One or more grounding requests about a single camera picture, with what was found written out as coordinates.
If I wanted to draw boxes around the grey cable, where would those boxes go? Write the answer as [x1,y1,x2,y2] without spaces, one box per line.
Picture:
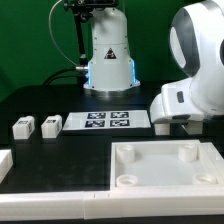
[47,0,78,68]

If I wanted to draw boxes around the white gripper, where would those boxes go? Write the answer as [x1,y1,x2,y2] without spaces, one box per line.
[150,78,224,124]

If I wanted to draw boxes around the white front fence bar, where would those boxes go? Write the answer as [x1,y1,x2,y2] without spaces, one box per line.
[0,187,224,221]

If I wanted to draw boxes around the white square tabletop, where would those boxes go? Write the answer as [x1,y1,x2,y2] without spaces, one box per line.
[110,140,217,189]

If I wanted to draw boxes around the white left fence piece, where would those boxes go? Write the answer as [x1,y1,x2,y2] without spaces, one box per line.
[0,149,13,184]

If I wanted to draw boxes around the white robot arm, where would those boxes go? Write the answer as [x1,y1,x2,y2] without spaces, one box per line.
[84,0,224,124]

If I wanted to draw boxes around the white marker sheet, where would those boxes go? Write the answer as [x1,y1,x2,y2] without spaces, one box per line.
[63,110,151,131]

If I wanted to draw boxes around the black cables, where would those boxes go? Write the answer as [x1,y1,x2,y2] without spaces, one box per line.
[41,68,85,88]

